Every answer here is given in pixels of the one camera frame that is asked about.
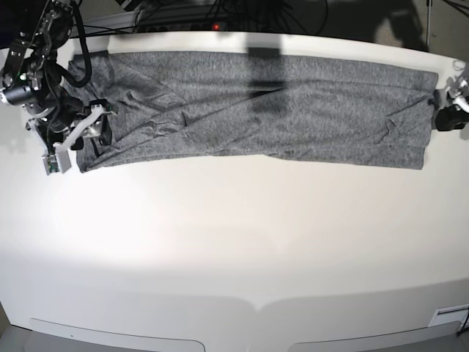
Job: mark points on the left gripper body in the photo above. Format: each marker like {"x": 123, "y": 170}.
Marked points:
{"x": 451, "y": 119}

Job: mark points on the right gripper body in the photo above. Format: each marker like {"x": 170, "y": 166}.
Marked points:
{"x": 64, "y": 113}

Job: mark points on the grey long-sleeve T-shirt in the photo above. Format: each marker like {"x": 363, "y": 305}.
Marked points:
{"x": 300, "y": 108}

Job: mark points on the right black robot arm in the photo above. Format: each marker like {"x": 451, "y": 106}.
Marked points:
{"x": 31, "y": 77}

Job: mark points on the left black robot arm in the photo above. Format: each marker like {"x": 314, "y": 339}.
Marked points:
{"x": 452, "y": 104}

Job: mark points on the black power strip red light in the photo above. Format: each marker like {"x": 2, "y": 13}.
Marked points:
{"x": 184, "y": 27}

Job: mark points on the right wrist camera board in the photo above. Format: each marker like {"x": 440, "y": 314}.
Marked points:
{"x": 58, "y": 162}

